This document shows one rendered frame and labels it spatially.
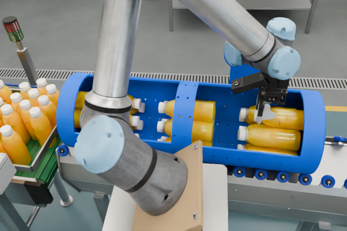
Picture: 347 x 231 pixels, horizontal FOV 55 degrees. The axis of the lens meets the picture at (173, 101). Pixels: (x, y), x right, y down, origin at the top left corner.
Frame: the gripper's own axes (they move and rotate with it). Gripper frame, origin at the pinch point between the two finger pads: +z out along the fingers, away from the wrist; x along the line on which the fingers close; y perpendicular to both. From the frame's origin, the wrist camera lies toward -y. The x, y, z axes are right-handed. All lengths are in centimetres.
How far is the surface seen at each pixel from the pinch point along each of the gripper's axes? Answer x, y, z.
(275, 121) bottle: -3.2, 5.9, -0.8
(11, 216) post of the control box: -30, -90, 38
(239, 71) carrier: 49, -5, 20
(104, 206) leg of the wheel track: -10, -62, 59
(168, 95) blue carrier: 13.5, -33.6, 6.9
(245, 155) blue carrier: -14.2, -3.2, 4.8
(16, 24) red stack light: 36, -106, -8
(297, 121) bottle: -2.9, 12.5, -1.4
